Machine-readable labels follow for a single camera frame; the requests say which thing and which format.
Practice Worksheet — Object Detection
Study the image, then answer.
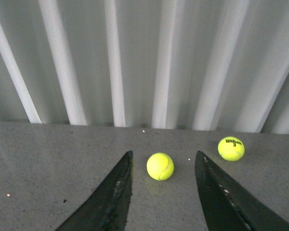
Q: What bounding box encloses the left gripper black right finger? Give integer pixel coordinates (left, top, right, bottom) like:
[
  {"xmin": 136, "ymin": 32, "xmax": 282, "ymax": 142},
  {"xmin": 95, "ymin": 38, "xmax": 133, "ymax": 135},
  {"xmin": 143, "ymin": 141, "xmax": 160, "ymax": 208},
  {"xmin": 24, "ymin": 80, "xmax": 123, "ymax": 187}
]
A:
[{"xmin": 195, "ymin": 151, "xmax": 289, "ymax": 231}]

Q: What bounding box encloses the tennis ball with seam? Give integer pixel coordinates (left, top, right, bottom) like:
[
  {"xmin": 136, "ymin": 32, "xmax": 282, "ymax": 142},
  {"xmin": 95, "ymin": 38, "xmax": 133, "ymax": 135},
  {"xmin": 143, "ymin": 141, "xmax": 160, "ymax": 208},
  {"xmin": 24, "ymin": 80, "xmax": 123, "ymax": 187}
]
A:
[{"xmin": 146, "ymin": 153, "xmax": 174, "ymax": 181}]

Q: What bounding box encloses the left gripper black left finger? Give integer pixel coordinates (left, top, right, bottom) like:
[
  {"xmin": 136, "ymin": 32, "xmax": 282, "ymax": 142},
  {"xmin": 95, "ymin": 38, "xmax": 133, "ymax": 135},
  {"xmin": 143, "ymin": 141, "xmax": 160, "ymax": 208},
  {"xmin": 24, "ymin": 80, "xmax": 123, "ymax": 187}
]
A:
[{"xmin": 57, "ymin": 151, "xmax": 133, "ymax": 231}]

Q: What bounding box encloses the white pleated curtain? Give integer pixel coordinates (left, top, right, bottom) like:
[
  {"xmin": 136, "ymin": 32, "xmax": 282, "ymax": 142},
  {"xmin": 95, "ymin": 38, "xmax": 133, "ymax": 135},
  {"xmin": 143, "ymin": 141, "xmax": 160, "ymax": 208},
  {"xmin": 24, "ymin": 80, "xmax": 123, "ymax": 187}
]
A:
[{"xmin": 0, "ymin": 0, "xmax": 289, "ymax": 134}]

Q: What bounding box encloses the Wilson 3 tennis ball far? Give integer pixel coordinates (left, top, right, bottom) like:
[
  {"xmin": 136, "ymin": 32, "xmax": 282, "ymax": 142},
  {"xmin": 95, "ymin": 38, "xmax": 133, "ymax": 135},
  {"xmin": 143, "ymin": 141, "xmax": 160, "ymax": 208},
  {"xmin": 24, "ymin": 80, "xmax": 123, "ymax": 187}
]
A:
[{"xmin": 218, "ymin": 136, "xmax": 245, "ymax": 162}]

